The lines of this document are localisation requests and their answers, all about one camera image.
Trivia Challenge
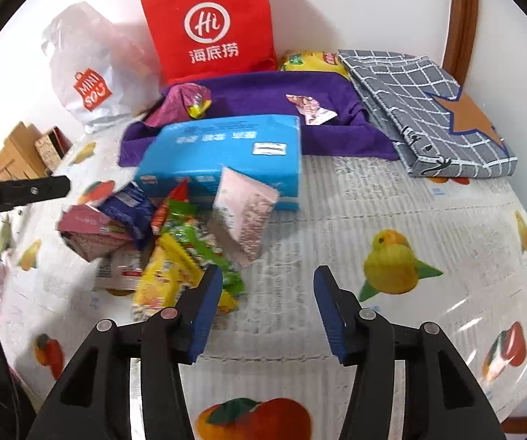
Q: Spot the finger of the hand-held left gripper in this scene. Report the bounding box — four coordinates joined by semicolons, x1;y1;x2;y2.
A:
0;175;70;214

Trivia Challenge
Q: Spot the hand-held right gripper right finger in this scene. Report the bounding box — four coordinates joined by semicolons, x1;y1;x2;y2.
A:
313;265;507;440

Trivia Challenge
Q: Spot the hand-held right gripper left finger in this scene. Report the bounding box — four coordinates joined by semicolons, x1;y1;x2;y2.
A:
27;263;224;440

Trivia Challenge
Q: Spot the green snack packet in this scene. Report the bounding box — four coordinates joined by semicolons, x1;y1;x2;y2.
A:
163;202;246;296

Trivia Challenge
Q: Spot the wooden furniture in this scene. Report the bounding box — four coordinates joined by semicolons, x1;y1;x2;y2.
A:
0;121;53;186

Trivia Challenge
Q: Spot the small patterned box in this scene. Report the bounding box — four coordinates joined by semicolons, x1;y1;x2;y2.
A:
33;126;72;172

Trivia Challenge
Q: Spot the yellow snack packet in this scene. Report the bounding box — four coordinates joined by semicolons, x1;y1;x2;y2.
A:
132;234;239;322

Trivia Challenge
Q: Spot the white red snack packet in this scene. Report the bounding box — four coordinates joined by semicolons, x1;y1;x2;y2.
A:
95;243;147;292

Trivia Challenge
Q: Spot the dark blue snack packet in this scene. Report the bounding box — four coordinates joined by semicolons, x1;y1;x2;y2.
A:
97;182;156;250

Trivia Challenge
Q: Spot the pale pink snack packet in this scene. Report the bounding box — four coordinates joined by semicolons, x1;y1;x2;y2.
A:
208;166;280;262

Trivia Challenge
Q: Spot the white plastic bag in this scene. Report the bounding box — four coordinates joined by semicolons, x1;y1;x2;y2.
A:
41;2;163;133

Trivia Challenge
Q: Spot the fruit printed tablecloth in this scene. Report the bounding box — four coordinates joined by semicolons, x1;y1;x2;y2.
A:
0;128;527;440

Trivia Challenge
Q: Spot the magenta snack packet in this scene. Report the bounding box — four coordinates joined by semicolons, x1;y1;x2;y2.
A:
146;81;213;127

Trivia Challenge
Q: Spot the blue tissue pack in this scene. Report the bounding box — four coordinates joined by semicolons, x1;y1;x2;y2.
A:
134;114;303;212

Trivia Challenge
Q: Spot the purple cloth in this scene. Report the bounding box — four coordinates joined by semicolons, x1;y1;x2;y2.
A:
119;71;399;168

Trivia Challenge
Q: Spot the pink white candy packet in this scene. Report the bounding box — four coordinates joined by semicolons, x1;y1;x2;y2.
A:
286;94;338;125

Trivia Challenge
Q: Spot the grey checked folded cloth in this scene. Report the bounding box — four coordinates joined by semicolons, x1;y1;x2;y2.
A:
337;49;519;179

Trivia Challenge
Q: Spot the red paper bag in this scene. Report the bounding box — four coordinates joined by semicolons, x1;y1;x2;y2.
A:
138;0;279;85

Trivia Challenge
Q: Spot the yellow chips bag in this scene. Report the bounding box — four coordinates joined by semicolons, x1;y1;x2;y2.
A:
278;50;351;78

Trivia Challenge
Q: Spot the brown wooden frame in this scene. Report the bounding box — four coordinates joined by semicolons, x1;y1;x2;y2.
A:
442;0;480;78

